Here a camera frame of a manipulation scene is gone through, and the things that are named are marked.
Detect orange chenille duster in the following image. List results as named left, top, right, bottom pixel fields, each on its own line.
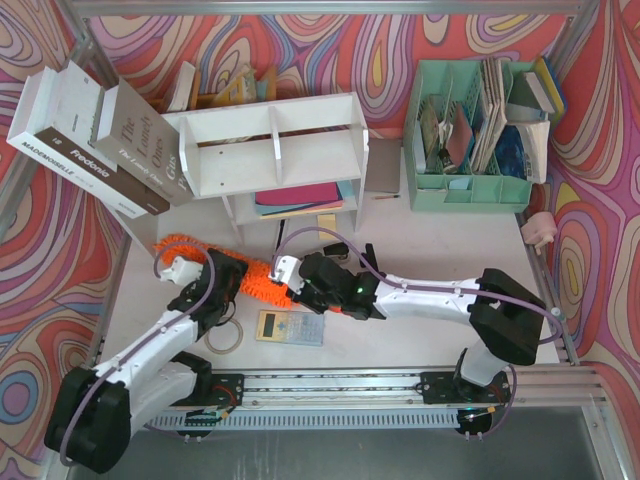
left=153, top=234, right=294, bottom=310

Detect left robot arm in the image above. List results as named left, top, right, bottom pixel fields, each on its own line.
left=44, top=248, right=249, bottom=473

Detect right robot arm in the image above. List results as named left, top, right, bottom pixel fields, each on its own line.
left=272, top=252, right=544, bottom=387

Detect white wooden bookshelf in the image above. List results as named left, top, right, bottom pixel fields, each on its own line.
left=164, top=93, right=369, bottom=242

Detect grey black stapler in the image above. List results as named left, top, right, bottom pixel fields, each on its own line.
left=322, top=242, right=350, bottom=264

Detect yellow grey calculator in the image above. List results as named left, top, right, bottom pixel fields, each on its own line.
left=256, top=310, right=325, bottom=347

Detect yellow sticky note pad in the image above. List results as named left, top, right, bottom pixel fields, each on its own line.
left=317, top=214, right=337, bottom=231

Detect roll of tape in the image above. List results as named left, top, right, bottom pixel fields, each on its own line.
left=204, top=319, right=244, bottom=355

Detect white utility knife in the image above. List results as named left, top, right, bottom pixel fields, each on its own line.
left=274, top=220, right=283, bottom=252

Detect stack of coloured paper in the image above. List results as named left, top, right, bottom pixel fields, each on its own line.
left=252, top=181, right=354, bottom=218

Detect grey notebook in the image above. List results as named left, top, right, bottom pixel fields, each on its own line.
left=365, top=138, right=401, bottom=194

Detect grey Lonely Ones book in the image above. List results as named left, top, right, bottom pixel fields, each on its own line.
left=93, top=78, right=193, bottom=206

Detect books behind shelf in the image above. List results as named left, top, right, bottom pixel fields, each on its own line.
left=152, top=61, right=277, bottom=113

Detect mint green desk organizer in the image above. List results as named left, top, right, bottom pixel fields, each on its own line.
left=403, top=58, right=532, bottom=213

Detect pink piggy figurine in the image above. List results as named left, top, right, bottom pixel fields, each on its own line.
left=520, top=211, right=557, bottom=255

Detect large white brown book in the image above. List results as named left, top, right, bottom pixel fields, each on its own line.
left=7, top=62, right=170, bottom=219

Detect books in organizer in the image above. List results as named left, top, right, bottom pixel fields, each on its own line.
left=407, top=56, right=567, bottom=184

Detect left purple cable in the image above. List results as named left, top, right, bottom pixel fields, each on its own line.
left=57, top=247, right=221, bottom=469

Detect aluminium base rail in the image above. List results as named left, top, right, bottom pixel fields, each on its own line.
left=147, top=367, right=606, bottom=438

